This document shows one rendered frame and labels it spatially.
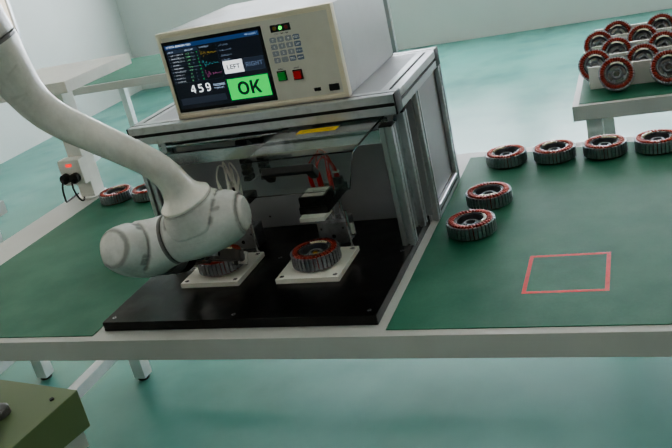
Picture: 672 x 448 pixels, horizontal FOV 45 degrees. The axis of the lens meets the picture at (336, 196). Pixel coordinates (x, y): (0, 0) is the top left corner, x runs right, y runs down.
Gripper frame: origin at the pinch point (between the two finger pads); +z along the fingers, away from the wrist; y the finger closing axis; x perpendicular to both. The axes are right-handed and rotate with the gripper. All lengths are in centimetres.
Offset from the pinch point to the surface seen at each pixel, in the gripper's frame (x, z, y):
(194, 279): -4.5, -3.4, -5.0
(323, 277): -6.0, -6.0, 28.0
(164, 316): -12.7, -15.5, -5.5
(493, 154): 28, 52, 57
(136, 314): -12.0, -14.1, -13.4
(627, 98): 49, 97, 93
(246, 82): 38.9, -7.7, 11.9
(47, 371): -31, 101, -134
